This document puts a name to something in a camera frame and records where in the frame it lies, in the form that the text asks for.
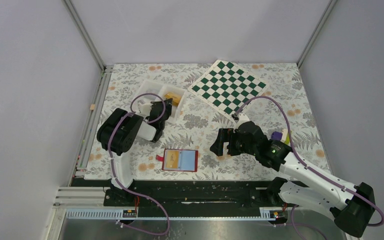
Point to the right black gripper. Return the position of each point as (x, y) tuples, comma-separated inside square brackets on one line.
[(226, 135)]

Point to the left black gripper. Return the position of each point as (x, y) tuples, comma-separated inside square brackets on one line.
[(168, 103)]

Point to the red leather card holder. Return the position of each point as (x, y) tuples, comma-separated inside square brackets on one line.
[(161, 158)]

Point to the orange card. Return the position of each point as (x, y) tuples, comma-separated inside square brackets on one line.
[(172, 159)]

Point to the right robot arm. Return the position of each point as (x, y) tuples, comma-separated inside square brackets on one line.
[(350, 206)]

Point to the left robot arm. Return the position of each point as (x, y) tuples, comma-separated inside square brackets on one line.
[(118, 133)]

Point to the orange card box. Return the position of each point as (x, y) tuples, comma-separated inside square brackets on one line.
[(176, 98)]

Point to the white plastic divided tray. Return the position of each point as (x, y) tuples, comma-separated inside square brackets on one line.
[(160, 89)]

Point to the green white chessboard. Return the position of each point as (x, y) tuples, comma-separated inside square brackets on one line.
[(226, 86)]

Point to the purple white green block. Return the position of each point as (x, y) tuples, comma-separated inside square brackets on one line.
[(282, 136)]

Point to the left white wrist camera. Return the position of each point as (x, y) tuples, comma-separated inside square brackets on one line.
[(144, 107)]

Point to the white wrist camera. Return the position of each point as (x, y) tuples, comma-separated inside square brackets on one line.
[(144, 107), (240, 118)]

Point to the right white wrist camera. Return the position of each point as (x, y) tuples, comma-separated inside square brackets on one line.
[(240, 118)]

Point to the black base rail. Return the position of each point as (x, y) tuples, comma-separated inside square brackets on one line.
[(195, 198)]

